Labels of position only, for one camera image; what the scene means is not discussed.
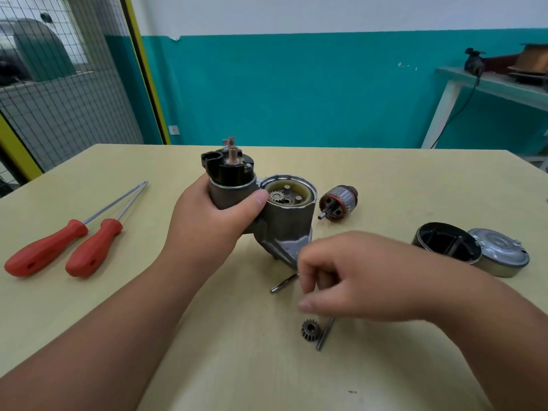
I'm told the copper wire spool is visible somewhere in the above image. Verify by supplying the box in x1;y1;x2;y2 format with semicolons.
507;43;548;87

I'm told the long steel bolt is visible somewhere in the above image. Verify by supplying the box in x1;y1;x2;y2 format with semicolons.
315;317;336;352
270;272;300;294

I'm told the black cylindrical motor casing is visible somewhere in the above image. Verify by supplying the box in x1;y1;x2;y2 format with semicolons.
411;222;483;265

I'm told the yellow fence frame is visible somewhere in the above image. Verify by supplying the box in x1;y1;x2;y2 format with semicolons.
0;0;172;183

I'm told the person's right hand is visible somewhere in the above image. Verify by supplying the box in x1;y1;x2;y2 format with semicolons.
297;230;438;324

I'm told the dark red box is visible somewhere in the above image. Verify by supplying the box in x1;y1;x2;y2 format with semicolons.
483;53;521;76

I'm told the wire mesh fence panel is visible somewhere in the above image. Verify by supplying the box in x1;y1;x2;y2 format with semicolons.
0;0;145;172

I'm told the red handled screwdriver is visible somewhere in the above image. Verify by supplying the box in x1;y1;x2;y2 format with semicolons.
4;181;149;278
65;182;149;279

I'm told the small dark pinion gear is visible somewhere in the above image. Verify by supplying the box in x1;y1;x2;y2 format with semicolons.
301;319;322;342

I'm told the black power cable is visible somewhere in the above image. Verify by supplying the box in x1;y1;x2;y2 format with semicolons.
430;75;481;150

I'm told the person's left hand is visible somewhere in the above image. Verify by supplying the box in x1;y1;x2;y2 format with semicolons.
160;173;270;279

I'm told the person's left forearm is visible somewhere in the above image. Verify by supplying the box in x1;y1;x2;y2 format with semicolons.
0;251;211;411

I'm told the black electrical device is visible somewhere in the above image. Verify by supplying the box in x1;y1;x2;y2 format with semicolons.
464;47;487;78

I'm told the grey green machine cover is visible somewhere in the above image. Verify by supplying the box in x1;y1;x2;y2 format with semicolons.
0;19;78;87

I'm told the copper starter armature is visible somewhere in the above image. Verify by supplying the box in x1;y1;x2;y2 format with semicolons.
317;185;359;223

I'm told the silver motor end cap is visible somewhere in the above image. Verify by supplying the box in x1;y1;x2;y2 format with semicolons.
468;228;531;278

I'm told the person's right forearm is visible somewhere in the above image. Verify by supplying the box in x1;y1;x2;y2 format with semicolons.
422;257;548;411

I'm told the grey starter motor housing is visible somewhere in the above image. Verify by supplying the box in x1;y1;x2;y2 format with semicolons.
201;137;318;270

